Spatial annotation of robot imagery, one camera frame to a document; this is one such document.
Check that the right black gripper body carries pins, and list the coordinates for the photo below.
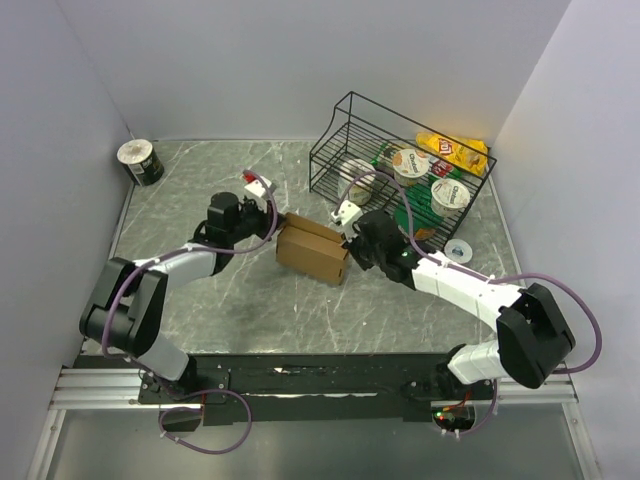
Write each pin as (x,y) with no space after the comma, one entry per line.
(367,257)

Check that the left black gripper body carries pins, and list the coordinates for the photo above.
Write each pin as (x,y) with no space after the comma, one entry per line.
(253,221)

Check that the brown cardboard box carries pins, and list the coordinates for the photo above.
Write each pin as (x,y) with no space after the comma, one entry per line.
(310,248)

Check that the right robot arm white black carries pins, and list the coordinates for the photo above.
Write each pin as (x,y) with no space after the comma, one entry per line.
(532,335)

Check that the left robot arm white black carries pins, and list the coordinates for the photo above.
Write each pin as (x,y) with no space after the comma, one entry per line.
(125,309)

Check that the wrapped toilet paper roll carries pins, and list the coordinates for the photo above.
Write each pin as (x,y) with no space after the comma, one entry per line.
(353,182)

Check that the green snack package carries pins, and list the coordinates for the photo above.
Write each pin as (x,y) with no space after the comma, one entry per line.
(425,221)

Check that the small blue white cup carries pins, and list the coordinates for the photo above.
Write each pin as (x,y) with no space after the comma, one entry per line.
(458,250)

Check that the yogurt cup lower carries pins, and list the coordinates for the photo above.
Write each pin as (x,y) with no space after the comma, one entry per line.
(449,197)

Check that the yogurt cup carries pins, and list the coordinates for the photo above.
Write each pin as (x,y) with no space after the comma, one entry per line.
(449,197)
(409,166)

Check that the yogurt cup upper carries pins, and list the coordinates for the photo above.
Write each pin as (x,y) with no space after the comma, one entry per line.
(409,166)

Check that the red green snack packet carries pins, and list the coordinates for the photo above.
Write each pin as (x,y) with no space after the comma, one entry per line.
(439,169)

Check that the black chip can white lid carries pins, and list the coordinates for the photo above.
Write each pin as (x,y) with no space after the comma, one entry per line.
(140,161)

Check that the yellow chips bag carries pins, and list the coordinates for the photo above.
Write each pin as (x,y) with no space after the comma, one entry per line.
(468,154)

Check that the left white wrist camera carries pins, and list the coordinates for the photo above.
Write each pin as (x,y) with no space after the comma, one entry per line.
(258,187)

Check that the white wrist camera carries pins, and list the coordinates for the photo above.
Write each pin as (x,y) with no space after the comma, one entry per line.
(258,187)
(345,217)

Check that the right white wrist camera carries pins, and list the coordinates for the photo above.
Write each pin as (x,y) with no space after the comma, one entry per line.
(345,217)

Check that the black wire basket rack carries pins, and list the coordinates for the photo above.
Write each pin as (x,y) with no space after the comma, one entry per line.
(358,127)

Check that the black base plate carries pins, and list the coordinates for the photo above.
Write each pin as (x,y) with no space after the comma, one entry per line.
(223,389)

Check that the aluminium rail frame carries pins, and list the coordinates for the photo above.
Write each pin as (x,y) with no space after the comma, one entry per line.
(118,389)

